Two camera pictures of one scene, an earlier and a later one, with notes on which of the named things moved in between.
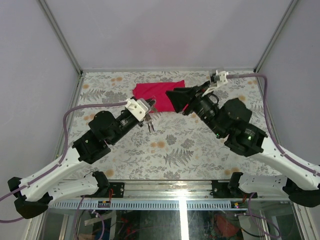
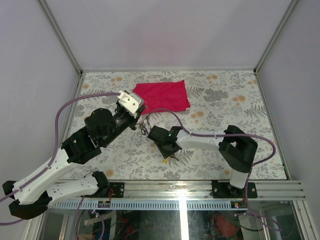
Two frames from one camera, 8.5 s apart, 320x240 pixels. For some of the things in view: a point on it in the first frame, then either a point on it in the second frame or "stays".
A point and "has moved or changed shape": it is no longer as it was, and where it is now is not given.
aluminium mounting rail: [166, 190] stays
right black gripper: [181, 96] -> [166, 154]
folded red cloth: [161, 102] stays
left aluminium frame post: [61, 37] stays
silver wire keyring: [153, 105] has moved or changed shape
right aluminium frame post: [281, 23] stays
